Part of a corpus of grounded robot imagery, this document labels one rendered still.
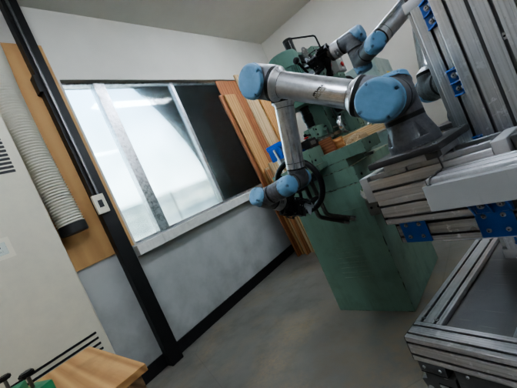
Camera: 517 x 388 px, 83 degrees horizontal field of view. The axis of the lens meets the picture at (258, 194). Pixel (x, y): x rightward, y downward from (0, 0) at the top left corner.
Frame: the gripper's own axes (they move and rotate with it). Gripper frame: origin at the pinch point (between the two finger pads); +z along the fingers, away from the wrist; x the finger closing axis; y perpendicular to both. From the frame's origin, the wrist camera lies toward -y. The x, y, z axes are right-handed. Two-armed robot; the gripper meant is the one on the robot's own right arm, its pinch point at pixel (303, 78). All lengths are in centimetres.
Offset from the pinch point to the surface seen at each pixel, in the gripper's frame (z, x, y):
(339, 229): 12, 60, -54
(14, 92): 123, 22, 111
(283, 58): 7.6, -12.6, 9.7
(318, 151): 4.7, 31.1, -22.6
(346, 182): -3, 44, -38
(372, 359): 0, 120, -67
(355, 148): -14.3, 34.8, -27.4
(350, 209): 1, 54, -48
